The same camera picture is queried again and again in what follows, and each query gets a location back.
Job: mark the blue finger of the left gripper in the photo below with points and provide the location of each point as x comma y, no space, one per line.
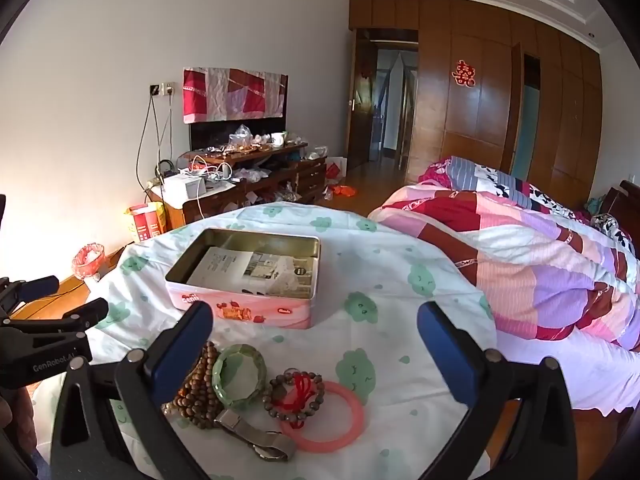
77,320
15,293

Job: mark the wooden bedroom door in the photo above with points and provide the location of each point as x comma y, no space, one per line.
361,89

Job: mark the white box appliance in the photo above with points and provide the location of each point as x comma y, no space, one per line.
181,188

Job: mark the orange item on floor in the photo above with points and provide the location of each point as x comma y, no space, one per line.
342,190

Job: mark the black television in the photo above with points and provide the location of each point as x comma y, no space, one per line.
204,135

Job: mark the bin with red bag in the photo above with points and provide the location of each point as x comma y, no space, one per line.
89,261

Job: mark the wall power socket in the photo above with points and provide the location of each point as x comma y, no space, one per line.
163,89

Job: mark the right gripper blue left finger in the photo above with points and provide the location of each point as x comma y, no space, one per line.
87,442

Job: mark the wooden television cabinet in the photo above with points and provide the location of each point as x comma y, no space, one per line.
290,173

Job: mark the red double happiness decal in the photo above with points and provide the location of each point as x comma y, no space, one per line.
464,74

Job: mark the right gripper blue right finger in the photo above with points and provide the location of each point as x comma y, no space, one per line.
541,443

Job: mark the red yellow carton box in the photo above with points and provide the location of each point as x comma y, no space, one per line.
146,221

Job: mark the wooden wardrobe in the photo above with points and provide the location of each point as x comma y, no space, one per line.
480,123

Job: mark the wooden headboard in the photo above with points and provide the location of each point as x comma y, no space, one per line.
623,202

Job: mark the patchwork cloth television cover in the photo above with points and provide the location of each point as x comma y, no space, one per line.
224,94

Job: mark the pink metal tin box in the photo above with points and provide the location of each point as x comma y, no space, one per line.
295,313

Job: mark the person's left hand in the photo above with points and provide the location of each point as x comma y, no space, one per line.
20,411

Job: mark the pink patchwork quilt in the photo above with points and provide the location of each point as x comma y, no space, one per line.
555,284

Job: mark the printed paper leaflet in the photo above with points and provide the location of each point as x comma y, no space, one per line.
256,273

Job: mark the red white paper bag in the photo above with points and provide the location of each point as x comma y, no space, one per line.
336,168

